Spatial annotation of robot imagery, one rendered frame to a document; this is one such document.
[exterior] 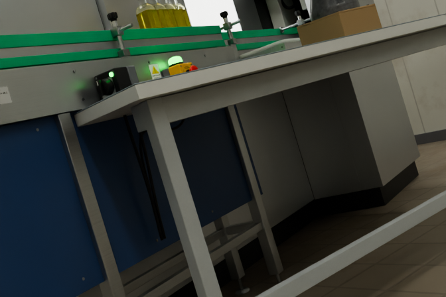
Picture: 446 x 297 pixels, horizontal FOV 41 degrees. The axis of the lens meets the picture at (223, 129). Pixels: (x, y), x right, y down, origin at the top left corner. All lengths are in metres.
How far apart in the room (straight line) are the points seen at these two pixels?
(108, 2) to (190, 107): 0.90
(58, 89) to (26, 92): 0.10
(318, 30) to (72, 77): 0.72
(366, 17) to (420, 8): 2.94
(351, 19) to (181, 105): 0.63
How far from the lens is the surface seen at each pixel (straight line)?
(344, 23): 1.73
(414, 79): 4.85
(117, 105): 1.33
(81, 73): 1.58
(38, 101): 1.47
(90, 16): 2.14
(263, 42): 2.64
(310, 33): 1.80
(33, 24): 1.96
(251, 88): 1.48
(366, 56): 1.82
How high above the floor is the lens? 0.62
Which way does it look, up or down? 1 degrees down
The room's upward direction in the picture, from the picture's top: 17 degrees counter-clockwise
